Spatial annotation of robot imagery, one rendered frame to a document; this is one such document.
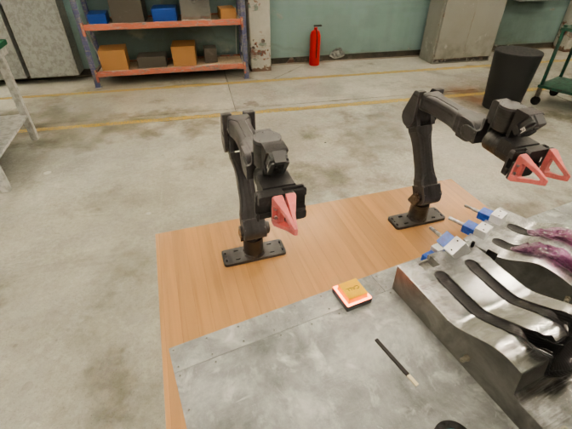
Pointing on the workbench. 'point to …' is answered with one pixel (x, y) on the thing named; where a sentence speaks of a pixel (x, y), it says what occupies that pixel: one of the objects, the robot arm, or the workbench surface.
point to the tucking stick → (397, 363)
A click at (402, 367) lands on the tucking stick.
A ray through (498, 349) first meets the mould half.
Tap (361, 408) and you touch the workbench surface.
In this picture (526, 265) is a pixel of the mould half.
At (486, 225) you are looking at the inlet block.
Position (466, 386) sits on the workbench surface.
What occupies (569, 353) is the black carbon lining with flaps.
